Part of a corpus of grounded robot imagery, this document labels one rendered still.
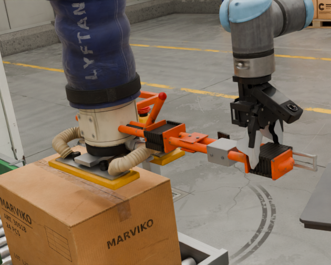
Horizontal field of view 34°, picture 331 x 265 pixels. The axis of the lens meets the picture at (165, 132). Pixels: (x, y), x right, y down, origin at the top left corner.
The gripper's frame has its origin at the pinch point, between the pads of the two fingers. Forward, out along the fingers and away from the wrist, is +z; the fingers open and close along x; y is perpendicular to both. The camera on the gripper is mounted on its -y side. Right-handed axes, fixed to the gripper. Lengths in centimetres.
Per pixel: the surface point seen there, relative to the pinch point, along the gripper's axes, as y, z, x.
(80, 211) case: 64, 26, 15
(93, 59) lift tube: 52, -22, 8
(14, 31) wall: 926, 81, -415
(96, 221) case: 58, 28, 13
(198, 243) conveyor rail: 62, 61, -32
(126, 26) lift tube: 49, -29, -3
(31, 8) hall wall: 926, 44, -461
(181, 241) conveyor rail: 69, 61, -30
